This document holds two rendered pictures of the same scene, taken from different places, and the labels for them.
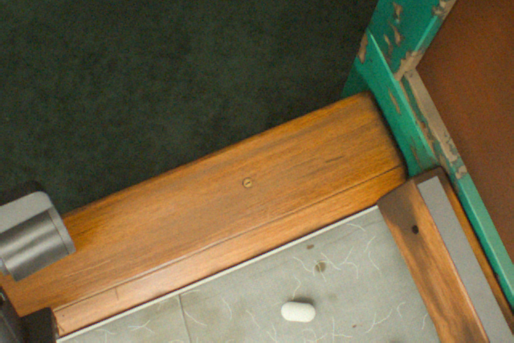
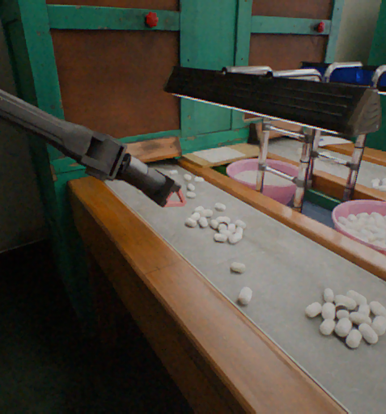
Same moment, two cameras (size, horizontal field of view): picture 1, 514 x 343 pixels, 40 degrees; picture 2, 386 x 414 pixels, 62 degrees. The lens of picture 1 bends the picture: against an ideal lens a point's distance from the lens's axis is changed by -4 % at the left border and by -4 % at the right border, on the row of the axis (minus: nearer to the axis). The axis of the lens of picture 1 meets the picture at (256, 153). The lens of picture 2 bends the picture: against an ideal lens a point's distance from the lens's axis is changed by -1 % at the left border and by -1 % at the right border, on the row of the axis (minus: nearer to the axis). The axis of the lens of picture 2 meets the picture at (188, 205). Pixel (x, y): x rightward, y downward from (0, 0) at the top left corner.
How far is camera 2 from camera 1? 0.97 m
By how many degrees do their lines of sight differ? 65
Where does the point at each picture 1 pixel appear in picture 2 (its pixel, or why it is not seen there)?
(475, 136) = (93, 126)
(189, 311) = (141, 208)
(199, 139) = (46, 396)
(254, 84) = (20, 373)
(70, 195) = not seen: outside the picture
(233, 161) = (86, 196)
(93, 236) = (112, 218)
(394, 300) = not seen: hidden behind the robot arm
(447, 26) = (65, 111)
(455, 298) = (135, 148)
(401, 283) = not seen: hidden behind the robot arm
